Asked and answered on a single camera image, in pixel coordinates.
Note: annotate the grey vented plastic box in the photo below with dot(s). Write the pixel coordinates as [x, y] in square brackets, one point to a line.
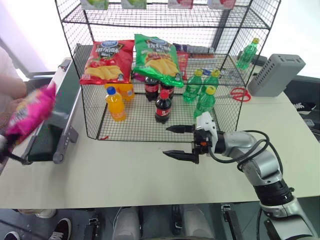
[272, 75]

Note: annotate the black sneaker white sole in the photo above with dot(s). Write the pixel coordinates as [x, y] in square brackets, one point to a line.
[61, 228]
[10, 236]

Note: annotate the black shoes white print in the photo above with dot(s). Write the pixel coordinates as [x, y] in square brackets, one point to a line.
[305, 107]

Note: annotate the person's forearm white sleeve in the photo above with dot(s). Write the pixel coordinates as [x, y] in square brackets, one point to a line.
[10, 72]

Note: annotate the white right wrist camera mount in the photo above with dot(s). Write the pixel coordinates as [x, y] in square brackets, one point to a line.
[207, 123]

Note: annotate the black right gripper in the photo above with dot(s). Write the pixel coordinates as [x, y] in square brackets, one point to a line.
[201, 143]

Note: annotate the red snack packet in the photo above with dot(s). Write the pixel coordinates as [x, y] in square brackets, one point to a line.
[183, 65]

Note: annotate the red picture label card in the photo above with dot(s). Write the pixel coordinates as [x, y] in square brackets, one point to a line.
[222, 3]
[180, 3]

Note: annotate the red potato chip bag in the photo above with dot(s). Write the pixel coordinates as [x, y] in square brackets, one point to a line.
[107, 58]

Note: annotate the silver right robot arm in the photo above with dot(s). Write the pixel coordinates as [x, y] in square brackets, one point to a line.
[265, 165]

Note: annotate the person's bare hand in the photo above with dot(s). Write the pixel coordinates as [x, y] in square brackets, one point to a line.
[8, 115]

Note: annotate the orange soda bottle blue cap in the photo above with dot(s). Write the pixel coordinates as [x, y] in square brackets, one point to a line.
[116, 105]

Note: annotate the green soda bottle yellow cap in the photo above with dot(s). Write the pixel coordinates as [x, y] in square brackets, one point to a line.
[205, 102]
[246, 56]
[212, 80]
[192, 86]

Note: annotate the cola bottle red cap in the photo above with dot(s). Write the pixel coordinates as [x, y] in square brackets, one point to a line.
[163, 110]

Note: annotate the small blue packet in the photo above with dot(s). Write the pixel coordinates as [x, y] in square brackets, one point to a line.
[206, 72]

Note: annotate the green potato chip bag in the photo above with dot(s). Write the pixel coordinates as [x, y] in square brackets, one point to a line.
[156, 57]

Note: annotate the purple snack packets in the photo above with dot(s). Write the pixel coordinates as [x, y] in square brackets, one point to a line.
[193, 48]

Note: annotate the white rounded robot leg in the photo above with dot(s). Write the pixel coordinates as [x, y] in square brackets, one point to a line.
[128, 223]
[198, 223]

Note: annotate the black post under table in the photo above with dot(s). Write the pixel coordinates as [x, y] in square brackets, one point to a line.
[177, 220]
[93, 228]
[231, 222]

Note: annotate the pink snack bag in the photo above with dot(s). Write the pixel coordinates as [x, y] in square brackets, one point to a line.
[30, 112]

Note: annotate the green picture label card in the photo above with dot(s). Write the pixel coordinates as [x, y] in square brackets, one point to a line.
[133, 3]
[95, 3]

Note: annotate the cola bottle red label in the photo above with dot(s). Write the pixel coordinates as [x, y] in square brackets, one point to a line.
[168, 90]
[151, 87]

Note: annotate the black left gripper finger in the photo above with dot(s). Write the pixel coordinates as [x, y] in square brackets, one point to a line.
[15, 157]

